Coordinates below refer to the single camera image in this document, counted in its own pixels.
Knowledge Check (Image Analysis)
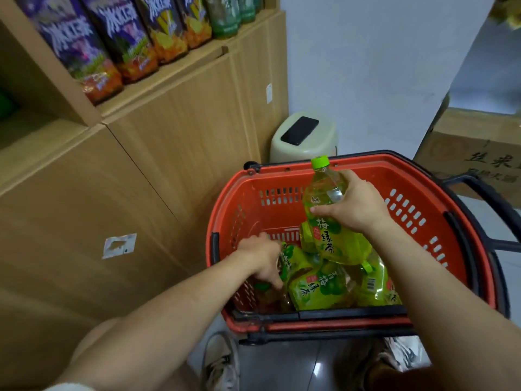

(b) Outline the green tea bottle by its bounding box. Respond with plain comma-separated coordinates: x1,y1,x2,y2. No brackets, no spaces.
288,262,357,311
279,242,324,286
299,220,323,254
353,248,403,308
302,156,373,266

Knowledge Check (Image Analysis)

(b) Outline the person's left forearm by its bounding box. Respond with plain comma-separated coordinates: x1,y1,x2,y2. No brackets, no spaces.
53,247,255,391

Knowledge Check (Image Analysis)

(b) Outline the person's left hand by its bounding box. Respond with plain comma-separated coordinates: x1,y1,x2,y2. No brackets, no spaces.
236,233,285,290

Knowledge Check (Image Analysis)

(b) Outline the wooden shelf cabinet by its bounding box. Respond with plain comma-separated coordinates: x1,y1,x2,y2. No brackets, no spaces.
0,0,290,391

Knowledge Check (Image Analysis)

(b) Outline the person's right hand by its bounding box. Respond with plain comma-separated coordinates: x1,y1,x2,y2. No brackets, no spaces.
310,170,393,237

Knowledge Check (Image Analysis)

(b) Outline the yellow packet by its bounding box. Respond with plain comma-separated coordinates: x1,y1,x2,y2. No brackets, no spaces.
488,0,521,30

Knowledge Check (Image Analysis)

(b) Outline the brown cardboard box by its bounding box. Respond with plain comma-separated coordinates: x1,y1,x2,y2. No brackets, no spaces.
413,93,521,208

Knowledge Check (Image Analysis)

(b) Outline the black basket pull handle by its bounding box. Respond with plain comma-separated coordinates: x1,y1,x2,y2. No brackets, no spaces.
441,175,521,254

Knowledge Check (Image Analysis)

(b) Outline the person's right forearm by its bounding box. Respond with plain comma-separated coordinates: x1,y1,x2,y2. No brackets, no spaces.
364,217,521,391

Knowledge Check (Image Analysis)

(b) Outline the red plastic shopping basket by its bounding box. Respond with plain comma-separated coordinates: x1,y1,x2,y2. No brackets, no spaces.
205,150,509,346

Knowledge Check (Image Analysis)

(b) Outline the person's white left shoe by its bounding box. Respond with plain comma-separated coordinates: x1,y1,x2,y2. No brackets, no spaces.
201,333,242,391

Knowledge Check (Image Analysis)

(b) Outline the person's white right shoe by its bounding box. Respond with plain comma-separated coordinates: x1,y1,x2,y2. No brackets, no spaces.
376,336,432,373

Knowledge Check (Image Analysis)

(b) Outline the yellow label tea bottle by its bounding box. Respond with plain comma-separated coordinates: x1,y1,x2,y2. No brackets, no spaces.
175,0,212,49
134,0,189,64

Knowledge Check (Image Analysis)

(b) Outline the purple label tea bottle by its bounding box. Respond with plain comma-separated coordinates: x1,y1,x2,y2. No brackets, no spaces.
78,0,159,84
13,0,123,105

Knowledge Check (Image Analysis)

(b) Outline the torn white sticker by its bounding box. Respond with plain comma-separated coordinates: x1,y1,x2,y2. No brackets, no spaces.
102,234,137,260

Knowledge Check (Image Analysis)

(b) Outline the person's white shoe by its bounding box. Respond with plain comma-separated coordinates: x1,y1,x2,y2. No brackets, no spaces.
376,336,432,373
201,333,242,391

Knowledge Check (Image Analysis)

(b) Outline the black basket carry handle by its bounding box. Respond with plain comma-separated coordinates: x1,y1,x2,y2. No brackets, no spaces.
231,304,409,323

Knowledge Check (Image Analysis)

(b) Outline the person's left leg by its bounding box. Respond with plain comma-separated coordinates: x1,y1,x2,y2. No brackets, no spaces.
69,317,123,373

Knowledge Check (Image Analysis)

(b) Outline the black smartphone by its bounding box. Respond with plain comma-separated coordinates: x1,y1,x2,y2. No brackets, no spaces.
280,116,320,146

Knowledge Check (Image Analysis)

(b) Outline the beige plastic stool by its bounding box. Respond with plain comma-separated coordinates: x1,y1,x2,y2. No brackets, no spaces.
269,111,338,164

